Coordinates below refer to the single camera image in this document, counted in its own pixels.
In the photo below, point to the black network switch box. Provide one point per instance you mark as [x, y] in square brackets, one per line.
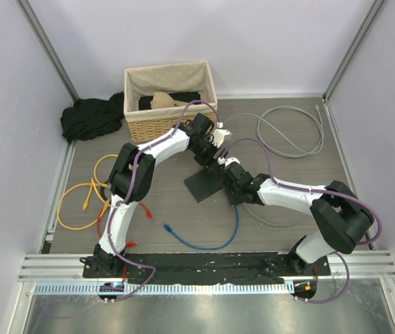
[203, 184]

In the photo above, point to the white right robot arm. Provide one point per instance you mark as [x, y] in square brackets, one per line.
[341, 218]

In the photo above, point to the black cloth pile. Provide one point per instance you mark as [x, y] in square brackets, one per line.
[90, 118]

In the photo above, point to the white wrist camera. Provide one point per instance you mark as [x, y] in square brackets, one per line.
[224, 162]
[220, 136]

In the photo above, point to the wicker basket with liner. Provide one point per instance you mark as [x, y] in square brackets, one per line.
[146, 125]

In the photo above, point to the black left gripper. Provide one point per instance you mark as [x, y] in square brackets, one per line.
[204, 163]

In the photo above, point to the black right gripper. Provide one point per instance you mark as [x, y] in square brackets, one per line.
[232, 200]

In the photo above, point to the black cloth in basket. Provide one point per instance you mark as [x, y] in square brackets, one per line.
[144, 102]

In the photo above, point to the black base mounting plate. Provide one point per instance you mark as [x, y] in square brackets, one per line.
[205, 268]

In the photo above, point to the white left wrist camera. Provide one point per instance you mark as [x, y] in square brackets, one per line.
[220, 136]

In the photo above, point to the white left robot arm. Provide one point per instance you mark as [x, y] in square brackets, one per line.
[132, 173]

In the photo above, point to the aluminium front rail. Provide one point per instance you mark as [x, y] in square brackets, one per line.
[63, 275]

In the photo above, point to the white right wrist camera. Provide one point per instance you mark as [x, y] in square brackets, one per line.
[224, 162]

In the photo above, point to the beige object in basket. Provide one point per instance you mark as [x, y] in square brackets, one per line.
[163, 100]

